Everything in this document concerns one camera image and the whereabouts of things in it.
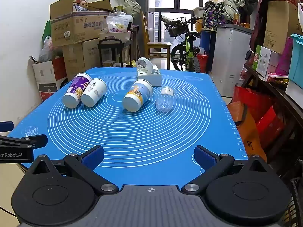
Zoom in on teal storage box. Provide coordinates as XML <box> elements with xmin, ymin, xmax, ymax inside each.
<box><xmin>287</xmin><ymin>33</ymin><xmax>303</xmax><ymax>84</ymax></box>

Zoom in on white and red cardboard box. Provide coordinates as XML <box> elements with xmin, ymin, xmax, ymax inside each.
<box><xmin>28</xmin><ymin>56</ymin><xmax>69</xmax><ymax>103</ymax></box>

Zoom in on red shopping bag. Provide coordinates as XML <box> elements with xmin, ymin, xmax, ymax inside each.
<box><xmin>233</xmin><ymin>86</ymin><xmax>285</xmax><ymax>147</ymax></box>

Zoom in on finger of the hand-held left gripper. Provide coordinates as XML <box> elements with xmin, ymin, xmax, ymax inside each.
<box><xmin>0</xmin><ymin>121</ymin><xmax>15</xmax><ymax>132</ymax></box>
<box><xmin>0</xmin><ymin>134</ymin><xmax>48</xmax><ymax>150</ymax></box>

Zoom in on tall cardboard box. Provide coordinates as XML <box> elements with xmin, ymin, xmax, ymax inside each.
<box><xmin>262</xmin><ymin>1</ymin><xmax>299</xmax><ymax>55</ymax></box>

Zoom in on brown cardboard box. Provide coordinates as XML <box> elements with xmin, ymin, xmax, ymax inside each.
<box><xmin>62</xmin><ymin>38</ymin><xmax>103</xmax><ymax>81</ymax></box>

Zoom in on green and white box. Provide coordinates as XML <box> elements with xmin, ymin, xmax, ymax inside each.
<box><xmin>251</xmin><ymin>45</ymin><xmax>273</xmax><ymax>78</ymax></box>

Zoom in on black utility cart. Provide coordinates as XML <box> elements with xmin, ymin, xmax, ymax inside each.
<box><xmin>97</xmin><ymin>38</ymin><xmax>133</xmax><ymax>68</ymax></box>

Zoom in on white paper cup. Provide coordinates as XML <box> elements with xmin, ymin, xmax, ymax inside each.
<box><xmin>80</xmin><ymin>78</ymin><xmax>108</xmax><ymax>108</ymax></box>

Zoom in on blue silicone mat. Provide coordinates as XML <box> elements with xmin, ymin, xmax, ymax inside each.
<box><xmin>7</xmin><ymin>67</ymin><xmax>249</xmax><ymax>190</ymax></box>

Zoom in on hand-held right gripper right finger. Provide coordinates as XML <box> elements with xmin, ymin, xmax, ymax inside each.
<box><xmin>181</xmin><ymin>145</ymin><xmax>273</xmax><ymax>196</ymax></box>

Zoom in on dark wooden shelf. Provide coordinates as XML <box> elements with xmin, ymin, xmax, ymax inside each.
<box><xmin>243</xmin><ymin>64</ymin><xmax>303</xmax><ymax>178</ymax></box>

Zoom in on translucent plastic bag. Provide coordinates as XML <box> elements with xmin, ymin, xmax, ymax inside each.
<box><xmin>38</xmin><ymin>36</ymin><xmax>63</xmax><ymax>63</ymax></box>

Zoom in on clear plastic container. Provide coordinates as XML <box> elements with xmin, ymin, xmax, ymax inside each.
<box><xmin>106</xmin><ymin>14</ymin><xmax>133</xmax><ymax>33</ymax></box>

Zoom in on clear plastic cup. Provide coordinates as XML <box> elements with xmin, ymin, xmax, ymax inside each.
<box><xmin>155</xmin><ymin>86</ymin><xmax>176</xmax><ymax>112</ymax></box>

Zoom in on blue and yellow paper cup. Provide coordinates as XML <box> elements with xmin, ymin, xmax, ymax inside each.
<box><xmin>122</xmin><ymin>79</ymin><xmax>154</xmax><ymax>112</ymax></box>

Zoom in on dark red hanging garment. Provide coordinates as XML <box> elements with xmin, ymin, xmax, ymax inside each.
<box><xmin>249</xmin><ymin>0</ymin><xmax>271</xmax><ymax>53</ymax></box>

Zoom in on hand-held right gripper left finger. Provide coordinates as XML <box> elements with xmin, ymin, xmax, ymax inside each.
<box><xmin>31</xmin><ymin>145</ymin><xmax>119</xmax><ymax>196</ymax></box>

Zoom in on white small box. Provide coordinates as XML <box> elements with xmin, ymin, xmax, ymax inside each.
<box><xmin>137</xmin><ymin>70</ymin><xmax>162</xmax><ymax>86</ymax></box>

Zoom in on pale green curtain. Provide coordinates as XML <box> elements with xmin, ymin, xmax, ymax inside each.
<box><xmin>223</xmin><ymin>0</ymin><xmax>249</xmax><ymax>21</ymax></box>
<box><xmin>112</xmin><ymin>0</ymin><xmax>142</xmax><ymax>20</ymax></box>

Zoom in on white chest freezer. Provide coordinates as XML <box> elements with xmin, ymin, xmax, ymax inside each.
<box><xmin>211</xmin><ymin>24</ymin><xmax>254</xmax><ymax>98</ymax></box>

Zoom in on large open cardboard box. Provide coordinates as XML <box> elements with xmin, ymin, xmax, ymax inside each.
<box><xmin>49</xmin><ymin>0</ymin><xmax>113</xmax><ymax>44</ymax></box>

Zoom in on wooden chair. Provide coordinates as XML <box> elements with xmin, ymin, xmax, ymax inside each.
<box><xmin>141</xmin><ymin>11</ymin><xmax>172</xmax><ymax>69</ymax></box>

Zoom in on green and black bicycle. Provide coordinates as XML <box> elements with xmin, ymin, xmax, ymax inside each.
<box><xmin>159</xmin><ymin>15</ymin><xmax>209</xmax><ymax>73</ymax></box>

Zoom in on patterned fabric bag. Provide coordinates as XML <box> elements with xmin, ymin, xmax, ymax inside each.
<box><xmin>203</xmin><ymin>1</ymin><xmax>228</xmax><ymax>30</ymax></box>

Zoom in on purple paper cup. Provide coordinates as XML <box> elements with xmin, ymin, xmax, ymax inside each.
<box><xmin>62</xmin><ymin>73</ymin><xmax>92</xmax><ymax>109</ymax></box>

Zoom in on red bucket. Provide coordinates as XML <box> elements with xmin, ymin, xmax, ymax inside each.
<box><xmin>196</xmin><ymin>54</ymin><xmax>209</xmax><ymax>73</ymax></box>

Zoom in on black mesh basket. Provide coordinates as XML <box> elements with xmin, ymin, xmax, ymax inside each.
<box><xmin>279</xmin><ymin>177</ymin><xmax>303</xmax><ymax>227</ymax></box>

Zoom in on blue barrel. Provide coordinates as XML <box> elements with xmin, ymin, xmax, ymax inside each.
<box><xmin>199</xmin><ymin>30</ymin><xmax>211</xmax><ymax>53</ymax></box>

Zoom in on orange paper bag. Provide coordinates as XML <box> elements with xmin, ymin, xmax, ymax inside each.
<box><xmin>227</xmin><ymin>101</ymin><xmax>268</xmax><ymax>163</ymax></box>

